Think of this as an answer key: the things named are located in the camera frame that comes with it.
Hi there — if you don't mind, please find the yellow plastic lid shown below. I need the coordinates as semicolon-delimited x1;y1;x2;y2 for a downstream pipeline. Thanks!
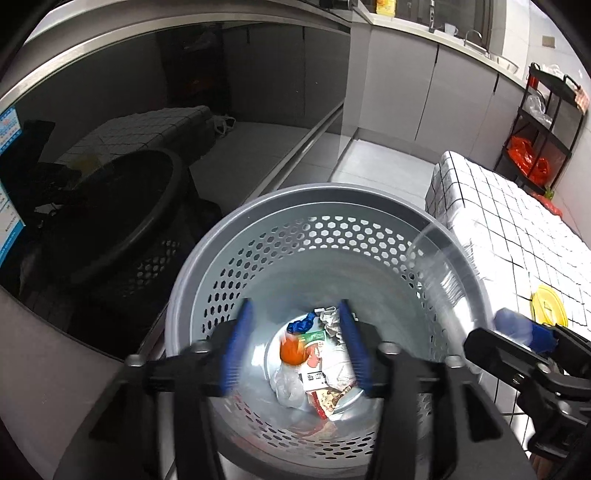
530;285;568;326

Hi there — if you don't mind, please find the clear plastic cup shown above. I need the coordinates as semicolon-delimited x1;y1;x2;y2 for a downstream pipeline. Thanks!
405;222;478;333

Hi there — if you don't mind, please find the red plastic bag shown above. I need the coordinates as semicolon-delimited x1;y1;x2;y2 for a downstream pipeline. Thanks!
531;191;564;217
503;136;552;185

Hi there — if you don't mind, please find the black shelf rack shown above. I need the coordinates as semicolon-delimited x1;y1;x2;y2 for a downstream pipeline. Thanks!
494;62;591;195

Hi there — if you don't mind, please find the clear plastic bag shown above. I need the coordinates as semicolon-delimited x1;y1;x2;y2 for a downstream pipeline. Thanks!
270;362;308;409

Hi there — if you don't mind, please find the red printed snack wrapper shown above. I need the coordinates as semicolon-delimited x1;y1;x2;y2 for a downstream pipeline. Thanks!
305;385;352;418

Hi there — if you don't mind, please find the orange plastic piece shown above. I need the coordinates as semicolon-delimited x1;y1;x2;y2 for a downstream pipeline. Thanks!
281;335;308;367

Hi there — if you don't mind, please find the blue plastic wrapper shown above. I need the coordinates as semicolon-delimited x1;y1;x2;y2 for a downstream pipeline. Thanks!
286;311;319;334

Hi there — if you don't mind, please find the white checked cloth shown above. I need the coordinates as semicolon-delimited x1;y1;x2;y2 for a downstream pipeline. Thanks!
424;150;591;457

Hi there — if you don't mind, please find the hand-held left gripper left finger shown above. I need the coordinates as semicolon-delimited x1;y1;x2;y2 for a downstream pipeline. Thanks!
53;298;254;480

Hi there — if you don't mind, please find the white plastic bag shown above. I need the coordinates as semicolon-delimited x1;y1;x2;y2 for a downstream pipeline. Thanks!
526;90;555;127

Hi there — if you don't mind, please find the crumpled white paper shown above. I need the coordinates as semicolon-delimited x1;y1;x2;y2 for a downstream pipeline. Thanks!
316;305;342;342

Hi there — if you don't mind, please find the grey kitchen cabinet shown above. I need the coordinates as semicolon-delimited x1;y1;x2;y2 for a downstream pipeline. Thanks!
344;21;527;162

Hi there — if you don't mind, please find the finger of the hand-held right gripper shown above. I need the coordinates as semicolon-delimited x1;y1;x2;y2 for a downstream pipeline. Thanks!
464;328;559;393
496;308;591;370

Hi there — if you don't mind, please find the steel sink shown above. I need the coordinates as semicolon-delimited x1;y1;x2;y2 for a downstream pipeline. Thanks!
485;50;520;73

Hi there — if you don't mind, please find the blue label sticker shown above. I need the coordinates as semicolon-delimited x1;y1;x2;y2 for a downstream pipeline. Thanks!
0;105;26;252

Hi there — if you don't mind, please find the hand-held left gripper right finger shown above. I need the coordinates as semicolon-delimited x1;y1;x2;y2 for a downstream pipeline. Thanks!
339;299;532;480

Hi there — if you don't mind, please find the grey perforated waste basket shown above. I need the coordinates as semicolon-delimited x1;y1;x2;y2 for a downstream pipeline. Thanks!
164;183;492;480

